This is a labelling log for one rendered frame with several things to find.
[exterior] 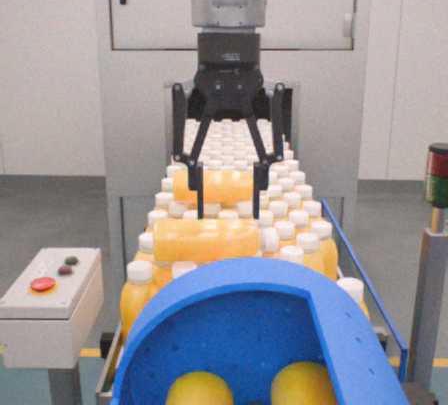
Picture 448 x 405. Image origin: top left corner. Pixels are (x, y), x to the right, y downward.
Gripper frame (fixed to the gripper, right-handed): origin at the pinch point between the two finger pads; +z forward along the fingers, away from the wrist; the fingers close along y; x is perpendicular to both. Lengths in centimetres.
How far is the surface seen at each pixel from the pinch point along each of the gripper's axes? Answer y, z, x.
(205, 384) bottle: -2.4, 12.0, -22.6
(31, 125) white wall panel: -170, 64, 409
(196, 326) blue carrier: -3.5, 9.7, -15.9
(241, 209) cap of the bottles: 3.3, 16.2, 41.1
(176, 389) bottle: -5.2, 12.7, -22.4
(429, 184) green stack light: 35.7, 5.9, 24.4
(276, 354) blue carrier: 5.1, 13.2, -15.9
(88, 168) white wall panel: -121, 103, 406
